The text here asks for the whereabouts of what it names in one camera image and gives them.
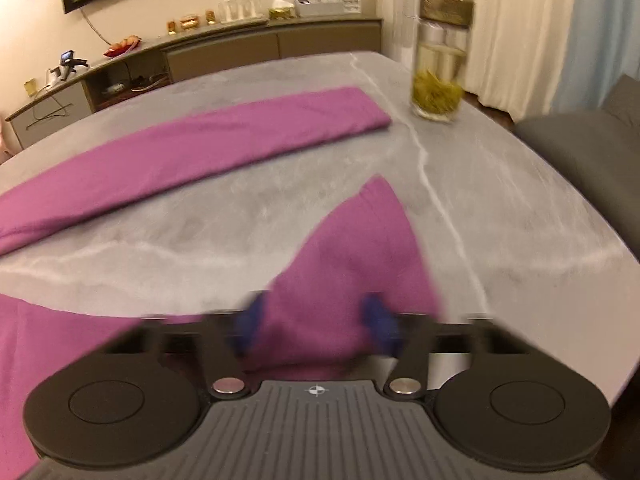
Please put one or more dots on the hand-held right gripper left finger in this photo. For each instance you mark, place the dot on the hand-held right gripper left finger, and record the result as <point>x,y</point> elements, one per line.
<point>250,322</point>

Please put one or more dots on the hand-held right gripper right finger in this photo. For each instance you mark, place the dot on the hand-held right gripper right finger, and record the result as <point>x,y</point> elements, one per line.
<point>377,322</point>

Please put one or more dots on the purple garment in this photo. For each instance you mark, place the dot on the purple garment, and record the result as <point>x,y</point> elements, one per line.
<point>345,270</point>

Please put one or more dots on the tall glass of green tea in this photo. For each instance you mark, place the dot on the tall glass of green tea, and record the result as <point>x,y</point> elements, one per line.
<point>436,95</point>

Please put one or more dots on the dark clutter in sideboard shelf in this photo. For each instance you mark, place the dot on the dark clutter in sideboard shelf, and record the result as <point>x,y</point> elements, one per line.
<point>135,82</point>

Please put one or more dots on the grey upholstered chair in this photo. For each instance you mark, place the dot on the grey upholstered chair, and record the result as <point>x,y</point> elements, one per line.
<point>585,155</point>

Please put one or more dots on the long low sideboard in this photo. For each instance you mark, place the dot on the long low sideboard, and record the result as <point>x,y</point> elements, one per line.
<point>225,55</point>

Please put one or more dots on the red fruit plate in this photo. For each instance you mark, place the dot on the red fruit plate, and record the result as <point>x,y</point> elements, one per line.
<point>121,46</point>

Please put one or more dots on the small gold ornament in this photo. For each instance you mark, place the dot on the small gold ornament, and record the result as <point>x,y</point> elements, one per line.
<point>190,23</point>
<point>210,16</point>
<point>172,27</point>

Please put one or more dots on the yellow-green tissue box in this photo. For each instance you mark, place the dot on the yellow-green tissue box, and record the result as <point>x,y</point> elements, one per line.
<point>281,11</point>

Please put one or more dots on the clear glass cup set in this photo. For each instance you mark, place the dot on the clear glass cup set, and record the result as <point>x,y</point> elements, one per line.
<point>241,7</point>

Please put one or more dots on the white storage box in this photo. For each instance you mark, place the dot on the white storage box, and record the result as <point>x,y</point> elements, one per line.
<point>325,6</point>

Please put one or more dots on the small yellow box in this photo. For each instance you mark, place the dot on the small yellow box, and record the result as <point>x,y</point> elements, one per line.
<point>31,87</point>

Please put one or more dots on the brown wooden box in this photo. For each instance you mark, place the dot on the brown wooden box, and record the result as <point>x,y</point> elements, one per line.
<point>446,7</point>

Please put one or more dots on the white curtain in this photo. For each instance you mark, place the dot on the white curtain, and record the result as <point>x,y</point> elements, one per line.
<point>540,25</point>

